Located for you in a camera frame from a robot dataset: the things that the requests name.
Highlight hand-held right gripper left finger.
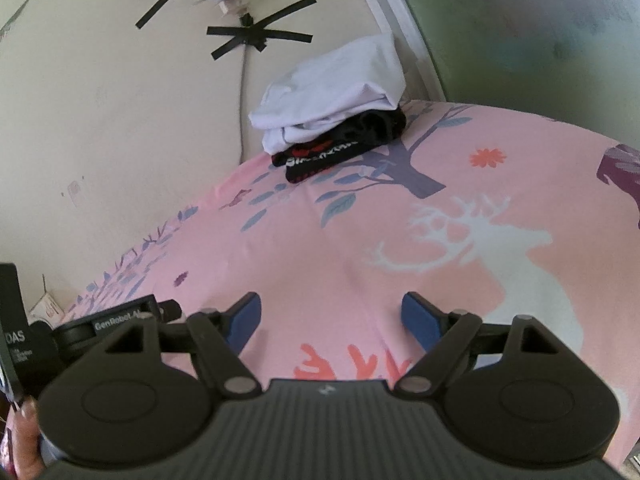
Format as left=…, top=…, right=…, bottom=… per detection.
left=85, top=291, right=263, bottom=396

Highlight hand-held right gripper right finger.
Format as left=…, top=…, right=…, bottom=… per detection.
left=393, top=291, right=583, bottom=396

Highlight white piped shorts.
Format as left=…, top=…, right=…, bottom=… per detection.
left=261, top=107, right=361, bottom=157

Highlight white shirt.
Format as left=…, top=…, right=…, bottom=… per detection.
left=249, top=32, right=407, bottom=133

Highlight person's left hand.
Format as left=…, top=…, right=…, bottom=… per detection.
left=12, top=395, right=48, bottom=480

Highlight white printed paper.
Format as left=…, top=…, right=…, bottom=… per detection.
left=27, top=292, right=66, bottom=326

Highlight pink floral bed sheet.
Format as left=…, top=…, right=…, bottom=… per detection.
left=27, top=100, right=640, bottom=480

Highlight black red printed garment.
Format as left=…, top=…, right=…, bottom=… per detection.
left=271, top=108, right=407, bottom=184

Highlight frosted window glass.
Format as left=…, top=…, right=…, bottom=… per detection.
left=385, top=0, right=640, bottom=148

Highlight pink wall sticker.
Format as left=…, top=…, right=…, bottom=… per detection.
left=60, top=177, right=86, bottom=201

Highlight grey wall cable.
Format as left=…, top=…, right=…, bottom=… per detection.
left=235, top=10, right=251, bottom=163

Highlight white window frame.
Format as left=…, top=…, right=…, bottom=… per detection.
left=345, top=0, right=448, bottom=103

